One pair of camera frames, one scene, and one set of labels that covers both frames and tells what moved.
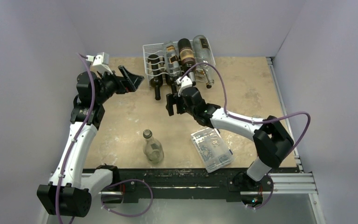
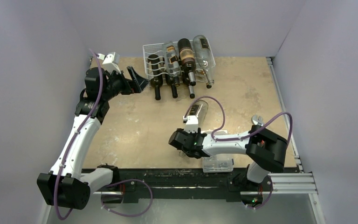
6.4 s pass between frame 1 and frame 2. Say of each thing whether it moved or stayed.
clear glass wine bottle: stayed
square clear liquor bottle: stayed
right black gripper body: moved
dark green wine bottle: stayed
